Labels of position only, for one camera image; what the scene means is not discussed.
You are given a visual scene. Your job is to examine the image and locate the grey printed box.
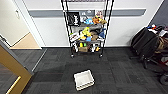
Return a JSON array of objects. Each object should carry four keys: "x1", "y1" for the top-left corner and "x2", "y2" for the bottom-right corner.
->
[{"x1": 80, "y1": 9, "x2": 96, "y2": 20}]

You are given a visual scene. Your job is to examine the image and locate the white printed box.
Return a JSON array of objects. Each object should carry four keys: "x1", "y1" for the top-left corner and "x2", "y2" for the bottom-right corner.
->
[{"x1": 69, "y1": 32, "x2": 81, "y2": 43}]

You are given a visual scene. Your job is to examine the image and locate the white door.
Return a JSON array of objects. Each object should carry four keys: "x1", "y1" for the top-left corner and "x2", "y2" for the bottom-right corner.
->
[{"x1": 0, "y1": 0, "x2": 31, "y2": 48}]

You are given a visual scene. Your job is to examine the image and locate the pale woven basket white lining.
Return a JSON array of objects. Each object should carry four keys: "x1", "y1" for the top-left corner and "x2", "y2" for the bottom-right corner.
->
[{"x1": 73, "y1": 69, "x2": 96, "y2": 92}]

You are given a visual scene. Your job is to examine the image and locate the box with portrait print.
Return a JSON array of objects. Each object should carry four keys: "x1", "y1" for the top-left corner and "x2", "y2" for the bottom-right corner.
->
[{"x1": 95, "y1": 9, "x2": 104, "y2": 18}]

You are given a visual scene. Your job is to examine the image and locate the small blue box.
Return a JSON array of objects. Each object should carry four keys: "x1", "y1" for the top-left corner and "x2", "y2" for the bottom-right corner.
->
[{"x1": 85, "y1": 35, "x2": 93, "y2": 43}]

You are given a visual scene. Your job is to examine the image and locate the yellow plush toy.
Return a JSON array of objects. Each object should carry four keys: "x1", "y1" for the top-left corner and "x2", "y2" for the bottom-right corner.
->
[{"x1": 79, "y1": 27, "x2": 93, "y2": 41}]

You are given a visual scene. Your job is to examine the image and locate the blue bag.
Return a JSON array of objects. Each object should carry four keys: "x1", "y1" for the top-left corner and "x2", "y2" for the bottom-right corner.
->
[{"x1": 98, "y1": 28, "x2": 107, "y2": 40}]

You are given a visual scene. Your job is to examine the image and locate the black wire shelf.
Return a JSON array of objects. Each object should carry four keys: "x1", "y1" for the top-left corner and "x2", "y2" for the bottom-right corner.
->
[{"x1": 60, "y1": 0, "x2": 114, "y2": 58}]

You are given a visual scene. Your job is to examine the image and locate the blue plush toy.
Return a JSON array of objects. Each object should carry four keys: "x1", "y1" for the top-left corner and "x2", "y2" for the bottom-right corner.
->
[{"x1": 84, "y1": 18, "x2": 95, "y2": 26}]

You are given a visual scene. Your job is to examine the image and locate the black bag white print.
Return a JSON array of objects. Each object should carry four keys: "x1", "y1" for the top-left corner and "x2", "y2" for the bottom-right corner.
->
[{"x1": 66, "y1": 11, "x2": 81, "y2": 27}]

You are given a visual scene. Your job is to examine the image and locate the brown cardboard box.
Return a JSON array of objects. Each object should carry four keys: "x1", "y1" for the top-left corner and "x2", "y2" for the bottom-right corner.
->
[{"x1": 78, "y1": 45, "x2": 90, "y2": 54}]

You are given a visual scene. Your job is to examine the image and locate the black chair with garment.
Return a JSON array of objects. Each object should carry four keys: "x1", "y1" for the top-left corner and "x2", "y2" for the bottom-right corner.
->
[{"x1": 130, "y1": 23, "x2": 168, "y2": 84}]

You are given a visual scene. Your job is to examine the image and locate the wooden door panel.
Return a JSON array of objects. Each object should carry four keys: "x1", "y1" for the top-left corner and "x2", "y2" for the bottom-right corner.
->
[{"x1": 0, "y1": 39, "x2": 35, "y2": 94}]

